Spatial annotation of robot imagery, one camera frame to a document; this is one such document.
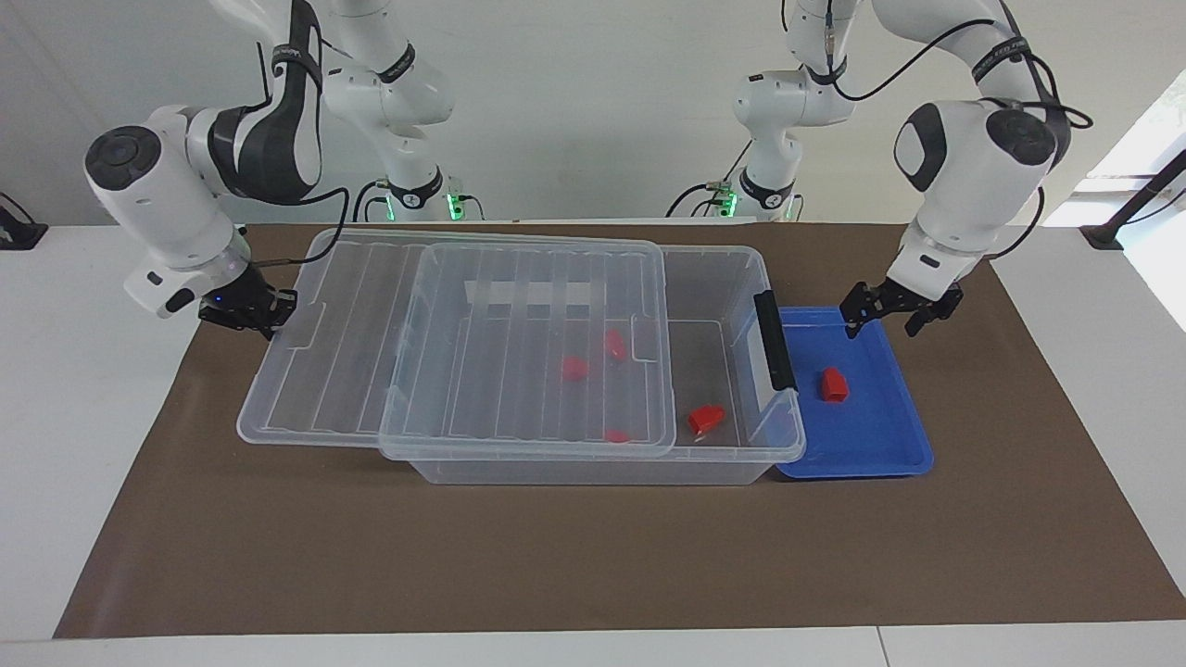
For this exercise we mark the black table clamp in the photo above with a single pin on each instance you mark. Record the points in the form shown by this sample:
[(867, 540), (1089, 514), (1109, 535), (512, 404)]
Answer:
[(18, 236)]

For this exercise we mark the red block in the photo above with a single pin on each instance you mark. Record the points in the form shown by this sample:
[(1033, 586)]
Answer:
[(574, 369), (616, 434), (706, 419), (834, 384), (613, 345)]

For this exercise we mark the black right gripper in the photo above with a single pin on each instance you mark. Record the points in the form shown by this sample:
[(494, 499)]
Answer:
[(236, 304)]

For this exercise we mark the clear plastic storage box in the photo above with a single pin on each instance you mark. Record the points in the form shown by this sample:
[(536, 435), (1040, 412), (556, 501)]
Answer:
[(593, 472)]

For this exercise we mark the blue plastic tray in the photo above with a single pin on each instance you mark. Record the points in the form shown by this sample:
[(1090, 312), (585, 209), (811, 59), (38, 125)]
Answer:
[(871, 426)]

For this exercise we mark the clear ribbed plastic box lid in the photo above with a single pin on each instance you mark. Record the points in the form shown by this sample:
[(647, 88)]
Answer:
[(352, 371)]

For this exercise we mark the brown table mat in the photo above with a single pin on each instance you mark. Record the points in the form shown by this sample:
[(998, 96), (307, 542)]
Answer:
[(278, 556)]

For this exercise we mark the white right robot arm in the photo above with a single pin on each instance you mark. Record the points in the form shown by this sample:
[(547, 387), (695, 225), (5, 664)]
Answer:
[(157, 195)]

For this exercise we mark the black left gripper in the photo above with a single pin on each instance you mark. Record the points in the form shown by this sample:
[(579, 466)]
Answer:
[(899, 298)]

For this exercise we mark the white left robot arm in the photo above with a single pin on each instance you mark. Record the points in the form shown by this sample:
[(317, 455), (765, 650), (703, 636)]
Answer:
[(964, 176)]

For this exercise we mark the black stand with pole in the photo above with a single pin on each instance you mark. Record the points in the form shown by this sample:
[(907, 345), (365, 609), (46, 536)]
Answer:
[(1103, 236)]

